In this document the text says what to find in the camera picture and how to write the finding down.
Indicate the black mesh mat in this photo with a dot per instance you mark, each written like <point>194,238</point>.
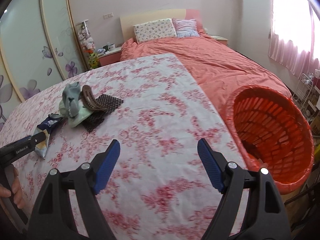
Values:
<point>105,107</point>

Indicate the blue snack packet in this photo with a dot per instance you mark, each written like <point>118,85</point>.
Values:
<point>47,127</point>

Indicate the green plush toy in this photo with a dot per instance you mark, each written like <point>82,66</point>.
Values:
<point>93,60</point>

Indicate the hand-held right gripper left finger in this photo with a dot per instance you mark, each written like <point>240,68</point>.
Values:
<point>107,166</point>

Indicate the light green cloth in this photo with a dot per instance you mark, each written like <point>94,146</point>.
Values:
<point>80,120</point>

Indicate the pink curtain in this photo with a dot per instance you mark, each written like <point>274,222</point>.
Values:
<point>295,50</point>

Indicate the brown hair claw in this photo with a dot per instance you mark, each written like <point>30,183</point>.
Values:
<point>91,100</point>

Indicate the wall socket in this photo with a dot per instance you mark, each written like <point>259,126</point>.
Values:
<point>108,15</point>

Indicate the striped pink pillow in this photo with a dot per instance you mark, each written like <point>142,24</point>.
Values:
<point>186,27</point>

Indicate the floral white pillow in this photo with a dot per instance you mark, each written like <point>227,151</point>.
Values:
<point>155,30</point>

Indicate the white mug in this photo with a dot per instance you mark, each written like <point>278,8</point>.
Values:
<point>111,47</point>

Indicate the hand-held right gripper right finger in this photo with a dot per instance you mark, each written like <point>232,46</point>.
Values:
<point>210,166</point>

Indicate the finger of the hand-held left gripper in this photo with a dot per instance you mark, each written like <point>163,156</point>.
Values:
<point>38,138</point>

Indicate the beige pink bed headboard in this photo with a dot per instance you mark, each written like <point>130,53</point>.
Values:
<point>150,16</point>

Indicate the pink floral tablecloth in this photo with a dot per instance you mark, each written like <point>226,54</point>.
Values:
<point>150,120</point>

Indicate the person's left hand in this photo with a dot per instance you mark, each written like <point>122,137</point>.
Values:
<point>17,188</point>

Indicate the grey sock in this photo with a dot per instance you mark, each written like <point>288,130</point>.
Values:
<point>71,98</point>

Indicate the flower print sliding wardrobe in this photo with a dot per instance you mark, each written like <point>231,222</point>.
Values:
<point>32,42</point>

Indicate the orange plastic basket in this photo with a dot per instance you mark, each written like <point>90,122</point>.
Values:
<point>275,142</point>

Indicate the bed with pink duvet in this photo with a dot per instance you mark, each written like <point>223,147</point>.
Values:
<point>220,65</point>

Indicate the plush toy holder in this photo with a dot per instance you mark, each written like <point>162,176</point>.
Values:
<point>86,38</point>

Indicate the pink white nightstand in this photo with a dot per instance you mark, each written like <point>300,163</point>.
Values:
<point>110,57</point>
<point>220,39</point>

